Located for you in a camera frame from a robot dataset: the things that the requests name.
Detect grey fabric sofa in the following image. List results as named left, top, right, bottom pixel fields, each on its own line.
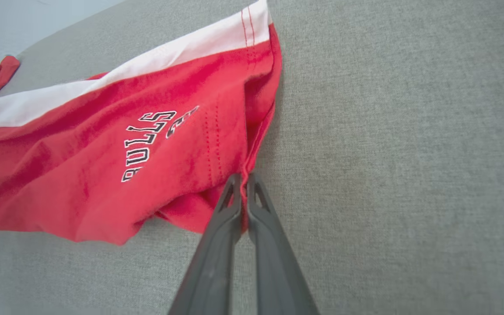
left=0, top=0, right=504, bottom=315

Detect red Bulls shorts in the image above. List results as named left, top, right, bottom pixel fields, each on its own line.
left=0, top=0, right=283, bottom=245

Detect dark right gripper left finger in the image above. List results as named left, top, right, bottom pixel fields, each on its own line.
left=167, top=173, right=243, bottom=315

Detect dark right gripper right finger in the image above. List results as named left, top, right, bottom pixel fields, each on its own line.
left=246, top=173, right=320, bottom=315

